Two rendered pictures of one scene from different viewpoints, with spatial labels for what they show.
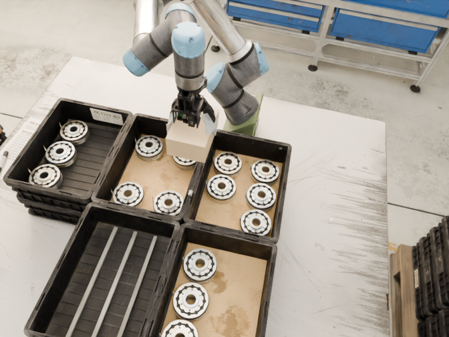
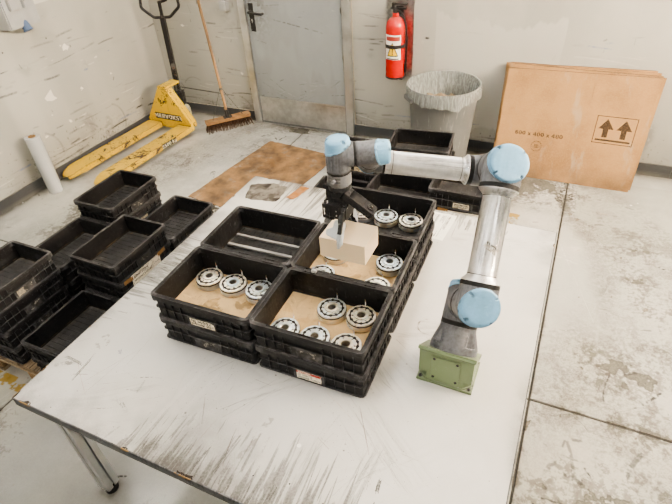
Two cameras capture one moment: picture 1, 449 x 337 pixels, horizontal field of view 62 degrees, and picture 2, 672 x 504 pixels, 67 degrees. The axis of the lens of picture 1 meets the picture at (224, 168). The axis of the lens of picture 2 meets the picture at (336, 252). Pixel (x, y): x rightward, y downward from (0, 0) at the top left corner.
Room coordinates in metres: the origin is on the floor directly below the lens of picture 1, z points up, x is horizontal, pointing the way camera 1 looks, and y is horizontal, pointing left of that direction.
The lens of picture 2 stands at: (1.12, -1.20, 2.10)
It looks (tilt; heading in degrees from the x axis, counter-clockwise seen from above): 38 degrees down; 107
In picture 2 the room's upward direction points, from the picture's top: 4 degrees counter-clockwise
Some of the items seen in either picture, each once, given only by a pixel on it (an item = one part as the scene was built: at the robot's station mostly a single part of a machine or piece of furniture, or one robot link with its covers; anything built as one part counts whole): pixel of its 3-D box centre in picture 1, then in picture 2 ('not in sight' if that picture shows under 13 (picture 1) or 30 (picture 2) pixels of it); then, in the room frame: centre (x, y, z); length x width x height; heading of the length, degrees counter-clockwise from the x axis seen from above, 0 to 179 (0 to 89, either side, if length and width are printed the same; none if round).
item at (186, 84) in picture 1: (190, 76); (339, 178); (0.74, 0.11, 1.32); 0.08 x 0.08 x 0.05
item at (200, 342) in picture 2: not in sight; (228, 313); (0.31, -0.01, 0.76); 0.40 x 0.30 x 0.12; 172
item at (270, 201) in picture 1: (261, 195); (314, 337); (0.70, -0.14, 0.86); 0.10 x 0.10 x 0.01
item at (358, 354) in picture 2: (241, 181); (322, 308); (0.71, -0.06, 0.92); 0.40 x 0.30 x 0.02; 172
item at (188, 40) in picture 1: (188, 49); (338, 154); (0.74, 0.11, 1.40); 0.09 x 0.08 x 0.11; 17
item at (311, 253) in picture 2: (157, 172); (355, 265); (0.75, 0.24, 0.87); 0.40 x 0.30 x 0.11; 172
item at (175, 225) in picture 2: not in sight; (180, 239); (-0.52, 0.93, 0.31); 0.40 x 0.30 x 0.34; 81
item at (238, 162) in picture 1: (228, 162); (361, 315); (0.83, -0.01, 0.86); 0.10 x 0.10 x 0.01
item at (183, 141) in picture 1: (193, 131); (349, 240); (0.76, 0.11, 1.08); 0.16 x 0.12 x 0.07; 171
